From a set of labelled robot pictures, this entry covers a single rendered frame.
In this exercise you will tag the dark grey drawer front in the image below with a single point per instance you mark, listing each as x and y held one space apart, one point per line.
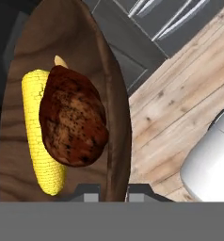
179 28

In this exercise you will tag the yellow corn cob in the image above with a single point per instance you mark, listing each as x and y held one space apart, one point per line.
34 125

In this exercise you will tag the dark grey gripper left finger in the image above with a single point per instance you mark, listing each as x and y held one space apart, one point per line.
89 192

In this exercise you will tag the brown wooden bowl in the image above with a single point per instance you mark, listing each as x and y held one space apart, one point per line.
81 34

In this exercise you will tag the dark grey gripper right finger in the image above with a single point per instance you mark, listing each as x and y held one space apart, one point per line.
139 192

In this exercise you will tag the brown grilled steak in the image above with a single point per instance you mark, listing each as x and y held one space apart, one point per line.
73 119

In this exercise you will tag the white rounded object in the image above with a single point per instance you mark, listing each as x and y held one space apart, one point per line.
211 166

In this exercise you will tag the dark grey cupboard door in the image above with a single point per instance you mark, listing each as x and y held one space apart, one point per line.
129 50

